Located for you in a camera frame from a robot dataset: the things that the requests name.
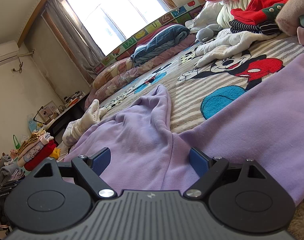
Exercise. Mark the pale pink folded garment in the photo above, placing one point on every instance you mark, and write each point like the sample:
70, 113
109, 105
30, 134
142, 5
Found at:
46, 138

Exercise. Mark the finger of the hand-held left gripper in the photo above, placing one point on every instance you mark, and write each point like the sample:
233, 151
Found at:
11, 184

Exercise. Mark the picture frame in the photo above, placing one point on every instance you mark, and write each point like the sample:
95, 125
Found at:
49, 111

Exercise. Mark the grey curtain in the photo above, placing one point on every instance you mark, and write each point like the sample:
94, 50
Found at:
72, 37

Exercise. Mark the yellow floral pillow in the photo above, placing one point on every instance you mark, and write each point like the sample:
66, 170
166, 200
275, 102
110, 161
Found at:
112, 72

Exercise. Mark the white duvet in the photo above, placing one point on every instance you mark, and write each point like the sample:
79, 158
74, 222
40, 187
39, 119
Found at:
209, 12

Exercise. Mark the dark desk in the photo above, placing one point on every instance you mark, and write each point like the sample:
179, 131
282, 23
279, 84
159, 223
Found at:
64, 120

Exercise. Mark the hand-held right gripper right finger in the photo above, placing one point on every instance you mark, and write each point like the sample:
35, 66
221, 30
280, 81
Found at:
198, 162

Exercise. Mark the navy striped folded garment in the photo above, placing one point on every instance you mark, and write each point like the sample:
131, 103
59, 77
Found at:
244, 26

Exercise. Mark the blue white packet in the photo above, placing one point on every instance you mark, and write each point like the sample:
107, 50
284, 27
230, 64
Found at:
32, 123

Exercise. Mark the stack of folded colourful clothes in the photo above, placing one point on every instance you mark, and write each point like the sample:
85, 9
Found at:
42, 158

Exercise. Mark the white air conditioner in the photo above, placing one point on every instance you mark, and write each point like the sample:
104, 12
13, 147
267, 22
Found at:
3, 53

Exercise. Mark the green bag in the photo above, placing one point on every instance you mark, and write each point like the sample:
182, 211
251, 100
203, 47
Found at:
16, 145

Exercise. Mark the purple sweatshirt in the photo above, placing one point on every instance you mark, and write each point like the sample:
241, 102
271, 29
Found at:
147, 135

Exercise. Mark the pile of grey clothes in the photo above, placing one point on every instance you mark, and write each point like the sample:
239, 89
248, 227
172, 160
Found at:
4, 171

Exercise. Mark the red garment with green collar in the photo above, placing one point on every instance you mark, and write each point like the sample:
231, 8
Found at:
256, 5

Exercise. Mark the mustard folded cloth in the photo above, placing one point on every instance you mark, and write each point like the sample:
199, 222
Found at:
32, 140

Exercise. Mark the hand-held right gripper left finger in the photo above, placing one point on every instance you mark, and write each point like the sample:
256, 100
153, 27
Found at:
100, 161

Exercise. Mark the blue folded blanket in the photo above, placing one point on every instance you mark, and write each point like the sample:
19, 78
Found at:
162, 40

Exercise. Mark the window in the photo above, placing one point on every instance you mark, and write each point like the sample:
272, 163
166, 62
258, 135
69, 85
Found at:
112, 10

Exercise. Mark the purple floral pillow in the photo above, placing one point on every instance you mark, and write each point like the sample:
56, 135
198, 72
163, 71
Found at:
122, 79

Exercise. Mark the white quilted garment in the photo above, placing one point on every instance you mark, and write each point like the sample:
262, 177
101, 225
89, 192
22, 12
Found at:
232, 40

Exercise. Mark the pale blue printed folded garment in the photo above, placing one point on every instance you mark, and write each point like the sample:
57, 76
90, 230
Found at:
33, 152

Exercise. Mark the cream quilt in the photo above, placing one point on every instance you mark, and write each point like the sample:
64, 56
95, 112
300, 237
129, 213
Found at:
224, 13

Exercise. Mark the white floral garment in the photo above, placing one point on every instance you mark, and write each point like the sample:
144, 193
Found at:
79, 127

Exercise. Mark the colourful alphabet foam mat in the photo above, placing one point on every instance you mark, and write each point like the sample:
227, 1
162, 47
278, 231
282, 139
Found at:
132, 41

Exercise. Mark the grey plush toy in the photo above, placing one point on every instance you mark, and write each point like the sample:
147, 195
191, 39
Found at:
207, 33

